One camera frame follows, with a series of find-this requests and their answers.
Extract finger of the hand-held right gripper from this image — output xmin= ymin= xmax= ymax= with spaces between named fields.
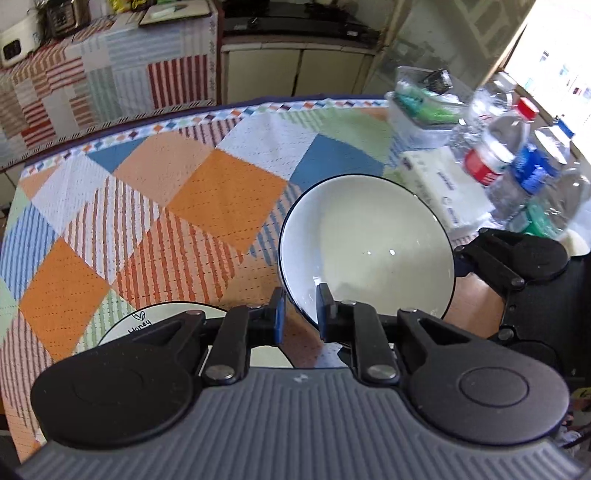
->
xmin=494 ymin=323 xmax=525 ymax=347
xmin=452 ymin=228 xmax=526 ymax=291

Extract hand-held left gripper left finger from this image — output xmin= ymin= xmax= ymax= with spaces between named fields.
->
xmin=129 ymin=286 xmax=288 ymax=386

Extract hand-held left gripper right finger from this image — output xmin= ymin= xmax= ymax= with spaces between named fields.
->
xmin=316 ymin=284 xmax=468 ymax=386

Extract large white bowl dark rim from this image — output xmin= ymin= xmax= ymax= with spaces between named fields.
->
xmin=278 ymin=174 xmax=455 ymax=344

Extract white plate black rim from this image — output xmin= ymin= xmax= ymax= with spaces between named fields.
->
xmin=96 ymin=301 xmax=296 ymax=370

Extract white rice bag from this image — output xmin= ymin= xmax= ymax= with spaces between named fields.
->
xmin=558 ymin=228 xmax=591 ymax=257

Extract white tissue pack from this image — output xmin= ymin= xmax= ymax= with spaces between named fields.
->
xmin=399 ymin=147 xmax=497 ymax=241

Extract water bottle red label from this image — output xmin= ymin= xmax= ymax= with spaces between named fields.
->
xmin=464 ymin=97 xmax=540 ymax=188

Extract water bottle green label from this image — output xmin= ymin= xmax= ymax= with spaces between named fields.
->
xmin=508 ymin=157 xmax=591 ymax=241

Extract water bottle blue label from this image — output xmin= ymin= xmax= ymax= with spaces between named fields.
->
xmin=489 ymin=117 xmax=575 ymax=217

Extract green plastic basket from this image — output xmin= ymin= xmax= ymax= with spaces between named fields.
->
xmin=385 ymin=67 xmax=472 ymax=148

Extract clear water bottle white cap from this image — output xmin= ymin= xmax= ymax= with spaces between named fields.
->
xmin=450 ymin=71 xmax=522 ymax=158

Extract patchwork table cloth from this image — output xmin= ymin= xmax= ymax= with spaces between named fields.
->
xmin=0 ymin=95 xmax=509 ymax=462

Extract black item in basket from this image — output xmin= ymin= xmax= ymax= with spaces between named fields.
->
xmin=422 ymin=69 xmax=453 ymax=93

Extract cream counter cabinet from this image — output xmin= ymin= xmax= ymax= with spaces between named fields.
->
xmin=221 ymin=39 xmax=379 ymax=104

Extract black gas stove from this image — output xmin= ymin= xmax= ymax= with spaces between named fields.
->
xmin=222 ymin=0 xmax=382 ymax=44

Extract striped patchwork counter cloth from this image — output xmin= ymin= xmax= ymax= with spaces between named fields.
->
xmin=0 ymin=0 xmax=219 ymax=167

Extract black kitchen appliance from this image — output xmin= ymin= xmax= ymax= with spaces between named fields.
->
xmin=44 ymin=0 xmax=90 ymax=38

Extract white rice cooker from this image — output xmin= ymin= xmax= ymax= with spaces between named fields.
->
xmin=0 ymin=21 xmax=40 ymax=65

